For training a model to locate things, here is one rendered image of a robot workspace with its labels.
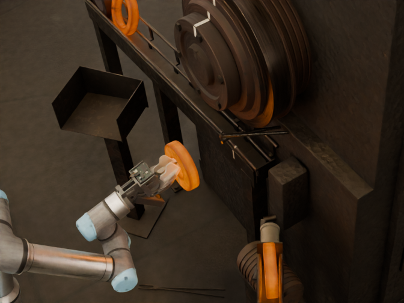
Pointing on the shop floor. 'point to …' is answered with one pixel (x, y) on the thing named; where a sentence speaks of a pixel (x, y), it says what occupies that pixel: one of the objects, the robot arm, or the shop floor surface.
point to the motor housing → (296, 290)
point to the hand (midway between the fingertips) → (180, 162)
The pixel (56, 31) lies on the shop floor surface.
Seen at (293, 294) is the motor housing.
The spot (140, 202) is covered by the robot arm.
